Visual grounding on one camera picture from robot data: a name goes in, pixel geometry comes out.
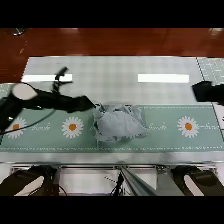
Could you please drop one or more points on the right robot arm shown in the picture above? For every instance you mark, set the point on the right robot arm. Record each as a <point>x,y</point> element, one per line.
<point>208,91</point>

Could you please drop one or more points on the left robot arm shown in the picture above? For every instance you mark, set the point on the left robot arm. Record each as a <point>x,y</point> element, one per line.
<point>20,103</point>

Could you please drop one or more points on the silver frame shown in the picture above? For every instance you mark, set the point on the silver frame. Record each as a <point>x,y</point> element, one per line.
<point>140,186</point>

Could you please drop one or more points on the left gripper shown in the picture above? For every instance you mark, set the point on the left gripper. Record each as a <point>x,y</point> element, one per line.
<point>78,103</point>

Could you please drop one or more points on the grey shirt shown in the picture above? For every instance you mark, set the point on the grey shirt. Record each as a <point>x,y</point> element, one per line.
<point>120,125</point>

